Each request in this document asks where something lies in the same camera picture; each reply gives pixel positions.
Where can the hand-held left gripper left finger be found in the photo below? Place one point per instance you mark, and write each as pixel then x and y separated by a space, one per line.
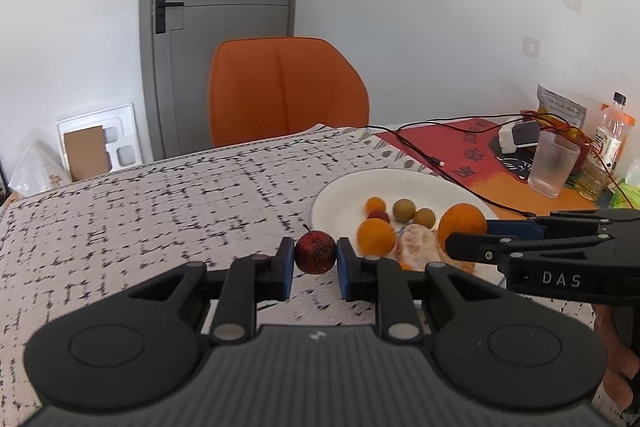
pixel 285 267

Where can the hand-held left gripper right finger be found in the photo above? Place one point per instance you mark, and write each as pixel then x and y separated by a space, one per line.
pixel 345 269

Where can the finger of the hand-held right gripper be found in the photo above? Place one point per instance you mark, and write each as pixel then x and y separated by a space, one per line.
pixel 515 228
pixel 480 249

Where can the red lychee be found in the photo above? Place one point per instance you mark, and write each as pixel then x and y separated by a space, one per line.
pixel 315 253
pixel 382 217

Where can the large orange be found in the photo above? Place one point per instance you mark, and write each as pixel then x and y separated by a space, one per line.
pixel 462 219

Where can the medium orange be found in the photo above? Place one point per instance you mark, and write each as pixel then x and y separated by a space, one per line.
pixel 376 237

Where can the curved peeled pomelo segment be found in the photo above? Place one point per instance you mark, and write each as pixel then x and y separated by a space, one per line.
pixel 420 247

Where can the small kumquat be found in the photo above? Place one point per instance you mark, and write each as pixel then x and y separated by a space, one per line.
pixel 375 205
pixel 406 265

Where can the brown longan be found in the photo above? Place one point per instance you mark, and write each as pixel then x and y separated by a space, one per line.
pixel 425 218

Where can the white plate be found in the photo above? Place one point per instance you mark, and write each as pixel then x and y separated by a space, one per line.
pixel 345 199

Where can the yellowish longan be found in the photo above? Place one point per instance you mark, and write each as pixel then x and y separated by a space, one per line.
pixel 403 209

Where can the person's right hand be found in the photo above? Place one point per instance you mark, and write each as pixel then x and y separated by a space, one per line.
pixel 612 357

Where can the clear plastic cup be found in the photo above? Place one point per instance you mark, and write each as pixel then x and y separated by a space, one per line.
pixel 552 167

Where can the white charger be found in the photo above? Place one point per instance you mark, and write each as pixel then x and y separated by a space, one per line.
pixel 507 137

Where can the red mat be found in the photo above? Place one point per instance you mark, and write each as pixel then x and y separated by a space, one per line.
pixel 450 147

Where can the green packet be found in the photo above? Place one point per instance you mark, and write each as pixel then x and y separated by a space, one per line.
pixel 627 192

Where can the clear plastic bottle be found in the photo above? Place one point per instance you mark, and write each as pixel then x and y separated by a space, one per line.
pixel 607 142

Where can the leaf print cloth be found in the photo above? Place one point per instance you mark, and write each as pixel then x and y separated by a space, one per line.
pixel 372 144

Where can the grey snack bag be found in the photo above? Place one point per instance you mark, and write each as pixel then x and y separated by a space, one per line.
pixel 560 104

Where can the black dash print tablecloth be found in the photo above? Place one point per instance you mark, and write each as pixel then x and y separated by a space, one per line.
pixel 150 217

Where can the orange chair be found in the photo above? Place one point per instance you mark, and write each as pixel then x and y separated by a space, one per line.
pixel 285 92

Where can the white foam tray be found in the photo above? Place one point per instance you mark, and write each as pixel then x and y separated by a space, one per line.
pixel 125 127

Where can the brown cardboard piece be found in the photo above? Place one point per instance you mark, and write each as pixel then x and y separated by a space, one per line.
pixel 86 152

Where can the translucent plastic bag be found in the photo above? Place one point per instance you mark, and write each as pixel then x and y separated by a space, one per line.
pixel 32 172

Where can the white wall socket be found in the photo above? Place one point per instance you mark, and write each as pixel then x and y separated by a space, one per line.
pixel 530 46

